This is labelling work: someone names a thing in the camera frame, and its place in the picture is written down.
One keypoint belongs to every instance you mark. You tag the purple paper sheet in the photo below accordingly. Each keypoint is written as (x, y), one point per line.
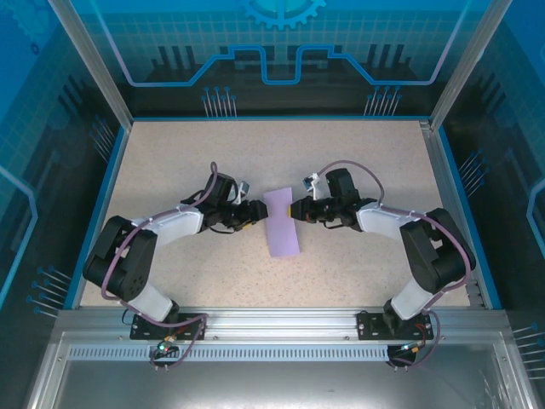
(281, 230)

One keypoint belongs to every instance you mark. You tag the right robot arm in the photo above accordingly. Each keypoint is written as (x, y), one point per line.
(430, 255)

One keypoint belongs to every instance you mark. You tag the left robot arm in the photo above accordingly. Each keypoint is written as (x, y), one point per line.
(127, 264)

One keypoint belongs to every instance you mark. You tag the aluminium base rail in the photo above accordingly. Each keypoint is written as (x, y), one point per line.
(281, 324)

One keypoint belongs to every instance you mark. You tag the aluminium side rail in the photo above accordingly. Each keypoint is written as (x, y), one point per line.
(440, 170)

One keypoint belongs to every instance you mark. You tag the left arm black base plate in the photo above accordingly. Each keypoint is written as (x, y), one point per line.
(191, 324)

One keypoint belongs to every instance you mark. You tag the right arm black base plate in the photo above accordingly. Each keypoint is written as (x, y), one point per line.
(370, 326)

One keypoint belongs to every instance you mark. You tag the aluminium frame post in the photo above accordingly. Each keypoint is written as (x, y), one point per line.
(464, 64)
(98, 72)

